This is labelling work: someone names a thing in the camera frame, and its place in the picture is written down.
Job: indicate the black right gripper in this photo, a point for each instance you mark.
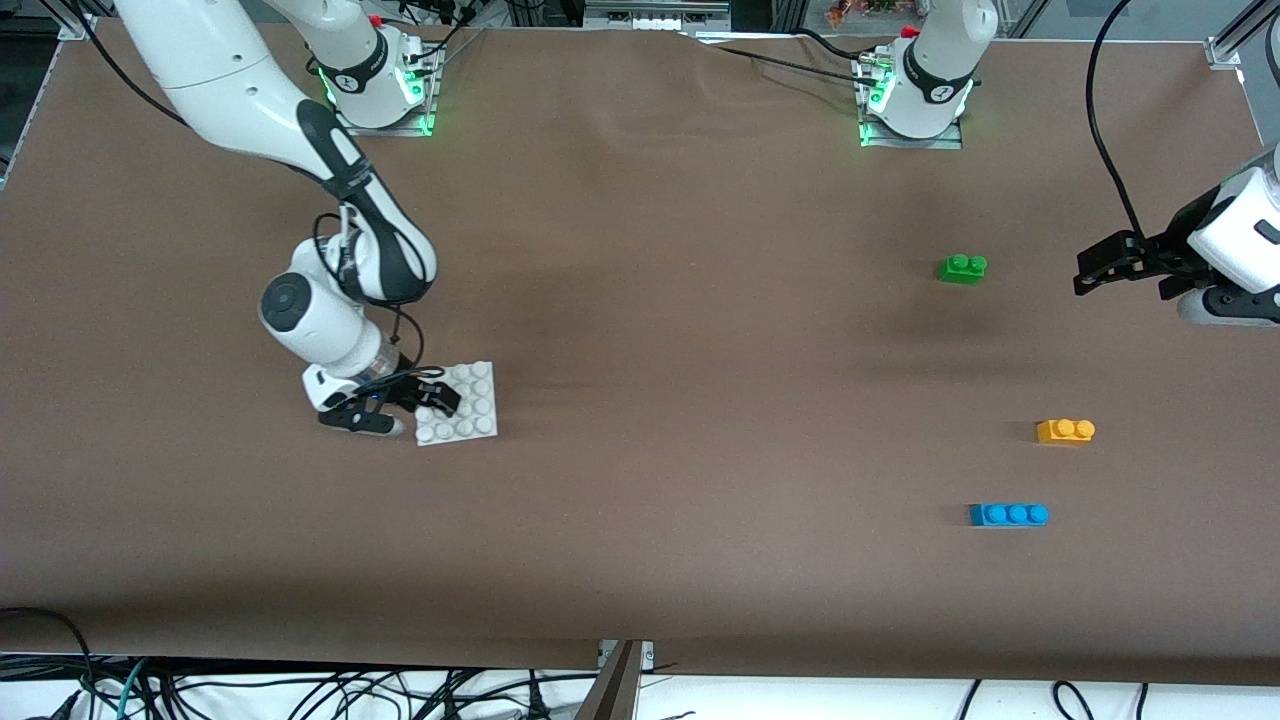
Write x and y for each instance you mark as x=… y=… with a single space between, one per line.
x=407 y=387

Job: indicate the white studded base plate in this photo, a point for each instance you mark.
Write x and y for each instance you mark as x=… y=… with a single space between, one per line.
x=470 y=405

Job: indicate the yellow two-stud block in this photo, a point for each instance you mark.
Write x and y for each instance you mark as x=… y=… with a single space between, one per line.
x=1066 y=431

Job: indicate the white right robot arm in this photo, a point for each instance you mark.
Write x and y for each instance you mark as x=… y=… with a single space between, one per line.
x=230 y=80

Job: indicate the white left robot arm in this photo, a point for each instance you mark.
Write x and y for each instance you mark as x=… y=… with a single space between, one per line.
x=935 y=60

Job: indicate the green two-stud block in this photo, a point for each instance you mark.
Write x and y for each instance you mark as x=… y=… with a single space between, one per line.
x=963 y=268

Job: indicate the blue three-stud block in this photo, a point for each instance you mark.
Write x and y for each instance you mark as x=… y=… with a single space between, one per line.
x=1009 y=515

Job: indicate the brown table cover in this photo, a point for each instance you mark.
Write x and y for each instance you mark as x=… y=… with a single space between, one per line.
x=600 y=520

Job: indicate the colourful small objects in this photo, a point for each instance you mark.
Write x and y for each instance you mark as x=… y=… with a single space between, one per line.
x=862 y=10

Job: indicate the aluminium frame profile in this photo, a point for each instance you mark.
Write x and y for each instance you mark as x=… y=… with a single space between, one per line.
x=1238 y=38

